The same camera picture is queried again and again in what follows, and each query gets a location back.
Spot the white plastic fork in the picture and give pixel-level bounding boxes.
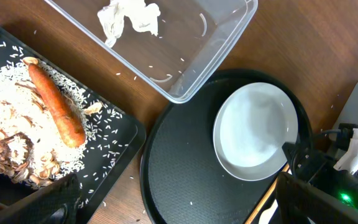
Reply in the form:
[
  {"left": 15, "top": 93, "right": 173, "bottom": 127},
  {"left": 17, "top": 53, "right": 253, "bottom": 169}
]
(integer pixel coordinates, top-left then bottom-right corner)
[{"left": 259, "top": 200, "right": 278, "bottom": 224}]

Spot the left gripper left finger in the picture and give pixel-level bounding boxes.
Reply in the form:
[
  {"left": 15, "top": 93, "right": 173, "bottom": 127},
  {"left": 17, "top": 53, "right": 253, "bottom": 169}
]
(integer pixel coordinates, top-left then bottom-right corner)
[{"left": 0, "top": 174, "right": 80, "bottom": 223}]

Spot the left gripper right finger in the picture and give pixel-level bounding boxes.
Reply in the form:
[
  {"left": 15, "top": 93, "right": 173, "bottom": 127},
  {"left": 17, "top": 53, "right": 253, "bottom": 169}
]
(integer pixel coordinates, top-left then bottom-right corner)
[{"left": 276, "top": 172, "right": 358, "bottom": 224}]

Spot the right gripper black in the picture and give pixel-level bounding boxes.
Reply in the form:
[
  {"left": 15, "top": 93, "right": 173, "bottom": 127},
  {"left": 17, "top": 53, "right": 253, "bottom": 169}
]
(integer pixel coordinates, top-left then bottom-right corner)
[{"left": 282, "top": 142, "right": 358, "bottom": 209}]

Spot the white paper napkin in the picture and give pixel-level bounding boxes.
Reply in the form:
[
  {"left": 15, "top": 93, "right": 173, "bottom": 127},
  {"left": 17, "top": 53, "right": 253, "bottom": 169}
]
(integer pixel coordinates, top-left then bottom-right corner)
[{"left": 97, "top": 0, "right": 162, "bottom": 49}]

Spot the food scraps and rice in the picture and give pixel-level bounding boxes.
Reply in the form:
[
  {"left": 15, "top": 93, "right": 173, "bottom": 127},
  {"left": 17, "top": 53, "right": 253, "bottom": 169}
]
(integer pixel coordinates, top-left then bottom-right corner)
[{"left": 0, "top": 57, "right": 103, "bottom": 190}]

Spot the clear plastic waste bin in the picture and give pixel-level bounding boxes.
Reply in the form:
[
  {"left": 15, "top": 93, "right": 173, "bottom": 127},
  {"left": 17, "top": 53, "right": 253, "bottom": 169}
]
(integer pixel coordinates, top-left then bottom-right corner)
[{"left": 48, "top": 0, "right": 258, "bottom": 103}]

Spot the orange carrot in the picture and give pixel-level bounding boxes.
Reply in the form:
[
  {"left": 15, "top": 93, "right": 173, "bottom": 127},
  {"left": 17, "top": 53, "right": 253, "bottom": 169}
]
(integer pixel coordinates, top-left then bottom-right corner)
[{"left": 28, "top": 63, "right": 86, "bottom": 147}]

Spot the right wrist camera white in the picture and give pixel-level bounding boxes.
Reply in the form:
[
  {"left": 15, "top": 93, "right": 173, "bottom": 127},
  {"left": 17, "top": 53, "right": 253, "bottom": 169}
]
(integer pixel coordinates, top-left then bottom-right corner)
[{"left": 333, "top": 128, "right": 358, "bottom": 174}]

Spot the single wooden chopstick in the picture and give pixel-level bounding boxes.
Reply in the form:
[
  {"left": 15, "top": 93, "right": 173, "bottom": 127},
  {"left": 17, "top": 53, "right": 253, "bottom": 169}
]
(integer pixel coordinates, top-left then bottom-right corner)
[{"left": 244, "top": 177, "right": 278, "bottom": 224}]

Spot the light grey round plate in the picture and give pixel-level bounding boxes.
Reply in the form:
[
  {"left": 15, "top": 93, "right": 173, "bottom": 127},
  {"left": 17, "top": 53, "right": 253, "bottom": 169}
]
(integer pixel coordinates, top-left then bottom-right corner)
[{"left": 213, "top": 82, "right": 298, "bottom": 181}]

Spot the round black serving tray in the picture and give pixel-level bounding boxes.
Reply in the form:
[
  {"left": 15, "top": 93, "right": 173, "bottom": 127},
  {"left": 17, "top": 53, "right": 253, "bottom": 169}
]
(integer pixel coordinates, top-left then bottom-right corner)
[{"left": 139, "top": 68, "right": 315, "bottom": 224}]

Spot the black rectangular waste tray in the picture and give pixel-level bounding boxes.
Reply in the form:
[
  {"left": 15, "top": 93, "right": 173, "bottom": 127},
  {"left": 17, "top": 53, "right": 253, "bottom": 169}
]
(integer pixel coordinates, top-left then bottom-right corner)
[{"left": 0, "top": 27, "right": 146, "bottom": 223}]

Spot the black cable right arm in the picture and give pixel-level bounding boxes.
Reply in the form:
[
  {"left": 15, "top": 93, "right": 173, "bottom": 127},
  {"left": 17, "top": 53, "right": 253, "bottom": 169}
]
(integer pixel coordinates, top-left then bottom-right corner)
[{"left": 290, "top": 123, "right": 357, "bottom": 178}]

